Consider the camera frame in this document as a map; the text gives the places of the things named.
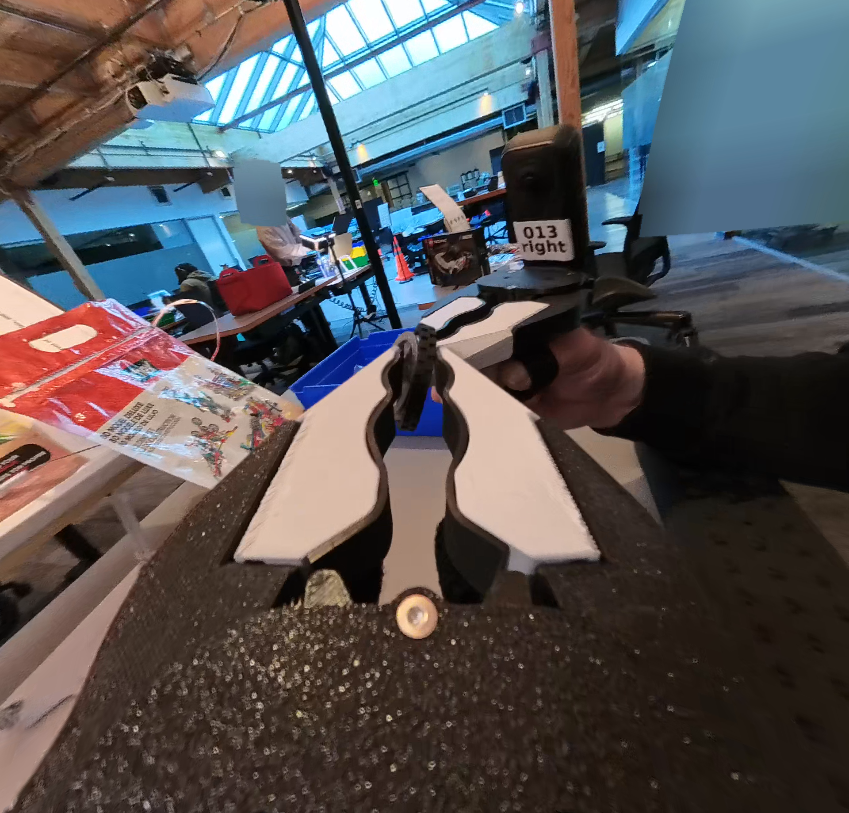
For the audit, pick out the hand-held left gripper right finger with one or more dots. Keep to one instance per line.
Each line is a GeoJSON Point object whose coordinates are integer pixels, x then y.
{"type": "Point", "coordinates": [517, 481]}

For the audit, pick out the blue plastic bin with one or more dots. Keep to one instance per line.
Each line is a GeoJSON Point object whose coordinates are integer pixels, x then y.
{"type": "Point", "coordinates": [345, 375]}

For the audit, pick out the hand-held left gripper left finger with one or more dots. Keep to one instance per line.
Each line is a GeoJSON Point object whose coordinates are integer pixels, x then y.
{"type": "Point", "coordinates": [318, 488]}

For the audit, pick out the white paper sheet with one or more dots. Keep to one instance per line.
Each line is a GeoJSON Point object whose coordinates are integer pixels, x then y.
{"type": "Point", "coordinates": [444, 206]}

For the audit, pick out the black toy car box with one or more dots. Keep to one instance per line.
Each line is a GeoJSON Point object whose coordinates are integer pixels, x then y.
{"type": "Point", "coordinates": [457, 259]}

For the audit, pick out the person's right forearm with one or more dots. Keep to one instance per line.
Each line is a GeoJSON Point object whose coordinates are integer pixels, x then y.
{"type": "Point", "coordinates": [743, 415]}

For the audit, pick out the black office chair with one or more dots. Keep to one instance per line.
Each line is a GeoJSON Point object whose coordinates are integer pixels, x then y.
{"type": "Point", "coordinates": [637, 256]}

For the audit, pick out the black perforated mat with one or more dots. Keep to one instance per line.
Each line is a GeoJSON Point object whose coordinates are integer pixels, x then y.
{"type": "Point", "coordinates": [782, 627]}

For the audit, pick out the black toy wheel grey rim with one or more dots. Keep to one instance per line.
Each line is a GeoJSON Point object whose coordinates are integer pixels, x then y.
{"type": "Point", "coordinates": [424, 362]}

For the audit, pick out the red printed plastic bag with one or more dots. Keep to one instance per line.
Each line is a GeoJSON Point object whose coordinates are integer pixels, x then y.
{"type": "Point", "coordinates": [132, 388]}

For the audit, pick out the white ceiling projector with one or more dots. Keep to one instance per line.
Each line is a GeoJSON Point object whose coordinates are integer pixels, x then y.
{"type": "Point", "coordinates": [172, 100]}

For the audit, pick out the person's right hand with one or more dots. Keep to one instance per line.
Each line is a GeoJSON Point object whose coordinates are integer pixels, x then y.
{"type": "Point", "coordinates": [597, 382]}

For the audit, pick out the black stand pole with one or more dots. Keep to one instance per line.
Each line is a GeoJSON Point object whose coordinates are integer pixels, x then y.
{"type": "Point", "coordinates": [331, 136]}

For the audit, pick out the orange traffic cone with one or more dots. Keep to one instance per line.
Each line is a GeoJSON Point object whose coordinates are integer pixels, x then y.
{"type": "Point", "coordinates": [402, 266]}

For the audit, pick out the black camera tripod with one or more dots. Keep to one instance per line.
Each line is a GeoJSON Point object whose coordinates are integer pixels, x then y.
{"type": "Point", "coordinates": [345, 276]}

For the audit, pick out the long wooden table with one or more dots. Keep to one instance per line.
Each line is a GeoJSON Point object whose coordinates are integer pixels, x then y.
{"type": "Point", "coordinates": [232, 325]}

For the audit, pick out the red tote bag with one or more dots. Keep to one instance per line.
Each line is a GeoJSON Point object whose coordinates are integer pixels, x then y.
{"type": "Point", "coordinates": [252, 289]}

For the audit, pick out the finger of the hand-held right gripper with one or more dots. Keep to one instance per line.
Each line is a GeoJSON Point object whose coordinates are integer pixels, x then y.
{"type": "Point", "coordinates": [491, 335]}
{"type": "Point", "coordinates": [461, 310]}

